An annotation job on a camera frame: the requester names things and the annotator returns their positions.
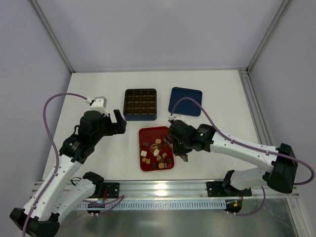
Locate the white oval chocolate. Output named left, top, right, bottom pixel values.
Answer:
left=153, top=149, right=160, bottom=157

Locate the white square chocolate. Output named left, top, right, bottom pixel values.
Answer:
left=140, top=151, right=147, bottom=157

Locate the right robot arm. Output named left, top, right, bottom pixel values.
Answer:
left=168, top=120, right=298, bottom=195

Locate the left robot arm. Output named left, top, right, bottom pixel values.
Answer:
left=10, top=110, right=126, bottom=237

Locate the blue chocolate tin box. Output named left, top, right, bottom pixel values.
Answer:
left=123, top=88, right=158, bottom=121

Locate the blue tin lid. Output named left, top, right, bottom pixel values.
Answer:
left=168, top=87, right=202, bottom=117

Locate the red lacquer tray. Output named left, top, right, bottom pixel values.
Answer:
left=139, top=126, right=175, bottom=172

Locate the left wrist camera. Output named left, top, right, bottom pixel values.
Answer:
left=90, top=96, right=109, bottom=117

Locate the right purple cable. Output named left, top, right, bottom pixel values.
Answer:
left=168, top=97, right=309, bottom=217

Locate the purple cable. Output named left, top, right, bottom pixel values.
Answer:
left=22, top=92, right=91, bottom=237
left=168, top=97, right=309, bottom=217

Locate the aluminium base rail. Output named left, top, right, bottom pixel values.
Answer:
left=105, top=179, right=300, bottom=199

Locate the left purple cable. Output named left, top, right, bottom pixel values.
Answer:
left=22, top=92, right=91, bottom=237

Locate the right black mount plate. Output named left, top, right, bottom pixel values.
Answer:
left=206, top=181, right=252, bottom=198

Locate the black mount plate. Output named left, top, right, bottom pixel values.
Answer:
left=103, top=182, right=120, bottom=199
left=206, top=181, right=252, bottom=198

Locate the left black mount plate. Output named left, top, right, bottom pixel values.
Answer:
left=103, top=182, right=120, bottom=199

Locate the right aluminium side rail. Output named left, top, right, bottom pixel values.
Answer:
left=238, top=68, right=273, bottom=145

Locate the white cable duct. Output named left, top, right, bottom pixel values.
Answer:
left=75, top=199, right=226, bottom=211

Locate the left aluminium frame post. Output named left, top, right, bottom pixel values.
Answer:
left=29, top=0, right=75, bottom=74

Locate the aluminium frame post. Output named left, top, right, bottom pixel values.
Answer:
left=246, top=0, right=293, bottom=73
left=29, top=0, right=75, bottom=74

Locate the right aluminium frame post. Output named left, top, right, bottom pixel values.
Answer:
left=246, top=0, right=293, bottom=73

